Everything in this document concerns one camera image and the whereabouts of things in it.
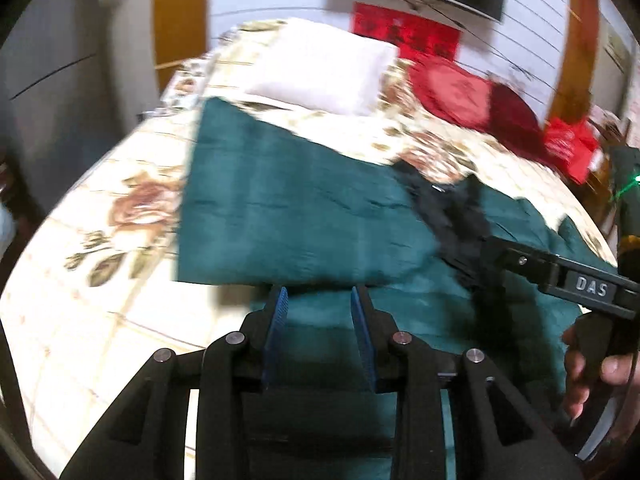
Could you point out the red heart cushion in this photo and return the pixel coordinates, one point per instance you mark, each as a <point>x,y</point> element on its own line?
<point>452,92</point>

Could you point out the grey wardrobe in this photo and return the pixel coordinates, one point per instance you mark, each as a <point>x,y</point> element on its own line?
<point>60,85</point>

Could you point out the floral bed sheet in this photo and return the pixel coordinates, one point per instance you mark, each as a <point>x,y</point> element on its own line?
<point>100,285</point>

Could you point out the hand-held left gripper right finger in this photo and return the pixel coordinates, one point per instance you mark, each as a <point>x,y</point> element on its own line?
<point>363,335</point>

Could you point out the red shopping bag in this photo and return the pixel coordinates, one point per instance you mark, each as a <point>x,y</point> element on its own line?
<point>570,147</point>

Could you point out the green down jacket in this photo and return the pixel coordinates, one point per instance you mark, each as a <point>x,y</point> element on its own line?
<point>300,200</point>

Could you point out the dark red fringed cushion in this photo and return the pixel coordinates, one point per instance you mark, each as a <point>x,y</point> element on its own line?
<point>515,120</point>

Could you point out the red wall banner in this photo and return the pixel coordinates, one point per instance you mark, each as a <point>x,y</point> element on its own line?
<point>400,30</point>

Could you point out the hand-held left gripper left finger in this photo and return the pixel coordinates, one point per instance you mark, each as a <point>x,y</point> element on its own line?
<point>276,332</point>

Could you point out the white pillow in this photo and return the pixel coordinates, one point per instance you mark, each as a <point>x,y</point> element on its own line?
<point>325,67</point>

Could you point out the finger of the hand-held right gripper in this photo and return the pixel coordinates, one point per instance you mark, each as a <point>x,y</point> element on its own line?
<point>520,262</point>

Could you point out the wooden wall trim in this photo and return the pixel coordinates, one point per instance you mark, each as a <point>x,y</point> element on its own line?
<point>577,35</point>
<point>180,15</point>

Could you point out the person's right hand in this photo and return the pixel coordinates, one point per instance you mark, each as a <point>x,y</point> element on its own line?
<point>580,380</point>

